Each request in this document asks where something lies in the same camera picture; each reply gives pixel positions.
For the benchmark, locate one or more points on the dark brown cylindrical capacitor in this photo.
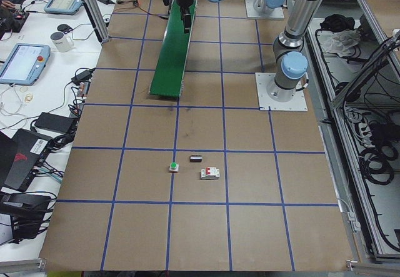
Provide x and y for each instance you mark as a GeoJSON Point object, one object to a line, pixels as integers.
{"type": "Point", "coordinates": [195, 158]}

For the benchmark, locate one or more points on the small sensor circuit board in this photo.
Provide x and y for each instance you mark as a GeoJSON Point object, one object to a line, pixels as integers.
{"type": "Point", "coordinates": [135, 3]}

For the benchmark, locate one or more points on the green conveyor belt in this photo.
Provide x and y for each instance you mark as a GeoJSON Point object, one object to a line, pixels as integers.
{"type": "Point", "coordinates": [168, 76]}

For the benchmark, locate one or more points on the far blue teach pendant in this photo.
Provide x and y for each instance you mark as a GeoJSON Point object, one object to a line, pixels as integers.
{"type": "Point", "coordinates": [68, 7]}

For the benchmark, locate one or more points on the blue teach pendant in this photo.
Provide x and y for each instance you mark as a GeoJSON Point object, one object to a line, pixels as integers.
{"type": "Point", "coordinates": [25, 64]}
{"type": "Point", "coordinates": [68, 7]}

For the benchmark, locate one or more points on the white mug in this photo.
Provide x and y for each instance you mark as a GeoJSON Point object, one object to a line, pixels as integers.
{"type": "Point", "coordinates": [62, 42]}

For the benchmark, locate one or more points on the white red circuit breaker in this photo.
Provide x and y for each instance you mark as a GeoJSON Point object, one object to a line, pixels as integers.
{"type": "Point", "coordinates": [210, 173]}

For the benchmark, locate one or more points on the white crumpled cloth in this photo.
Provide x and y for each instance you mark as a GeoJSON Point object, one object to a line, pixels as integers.
{"type": "Point", "coordinates": [341, 43]}

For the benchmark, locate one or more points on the near blue teach pendant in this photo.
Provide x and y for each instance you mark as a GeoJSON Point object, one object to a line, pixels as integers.
{"type": "Point", "coordinates": [25, 64]}

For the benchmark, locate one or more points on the black power adapter brick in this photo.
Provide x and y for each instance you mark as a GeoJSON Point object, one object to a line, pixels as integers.
{"type": "Point", "coordinates": [56, 123]}

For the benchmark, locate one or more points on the black laptop with red logo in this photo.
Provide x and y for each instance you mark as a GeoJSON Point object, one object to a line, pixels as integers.
{"type": "Point", "coordinates": [20, 155]}

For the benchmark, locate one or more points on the aluminium frame post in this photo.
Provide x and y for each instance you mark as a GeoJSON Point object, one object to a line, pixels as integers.
{"type": "Point", "coordinates": [96, 20]}

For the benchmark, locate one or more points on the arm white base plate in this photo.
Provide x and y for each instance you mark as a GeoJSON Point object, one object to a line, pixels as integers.
{"type": "Point", "coordinates": [251, 14]}
{"type": "Point", "coordinates": [273, 98]}

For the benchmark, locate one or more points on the green push button switch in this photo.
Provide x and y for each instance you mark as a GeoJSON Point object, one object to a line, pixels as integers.
{"type": "Point", "coordinates": [173, 167]}

